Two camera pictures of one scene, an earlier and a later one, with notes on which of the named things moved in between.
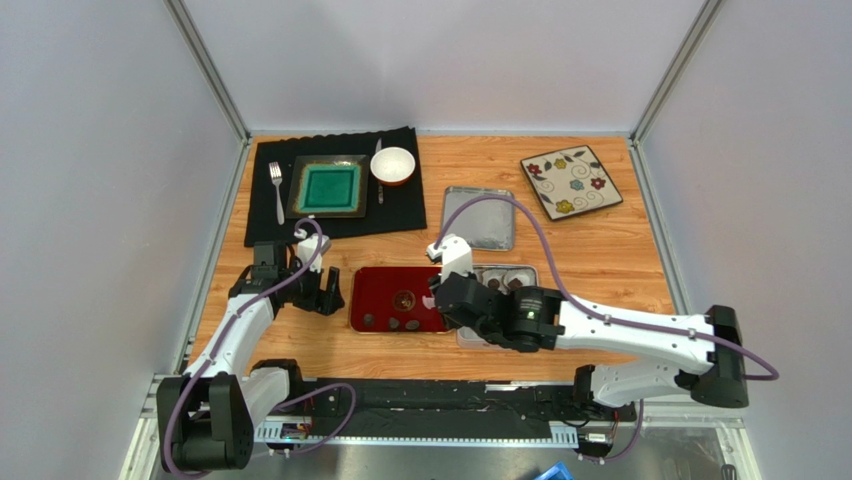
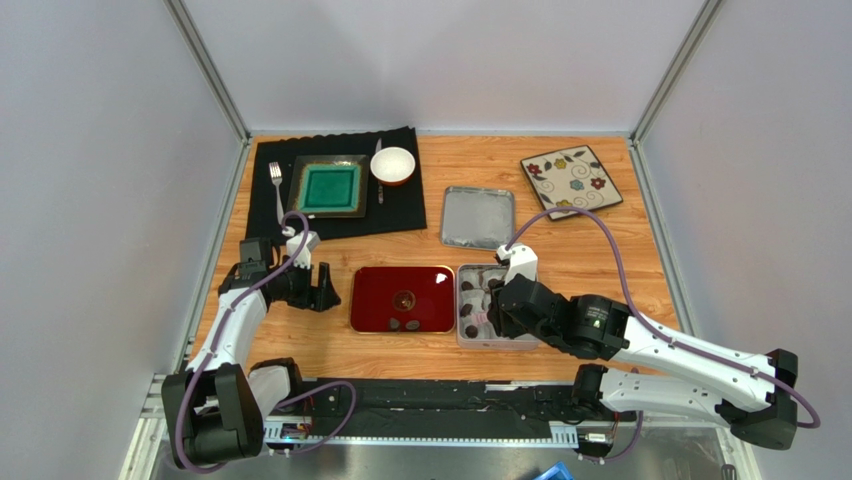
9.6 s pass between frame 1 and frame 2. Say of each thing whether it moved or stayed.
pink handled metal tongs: moved
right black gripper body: moved
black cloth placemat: stayed
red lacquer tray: stayed
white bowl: stayed
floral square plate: stayed
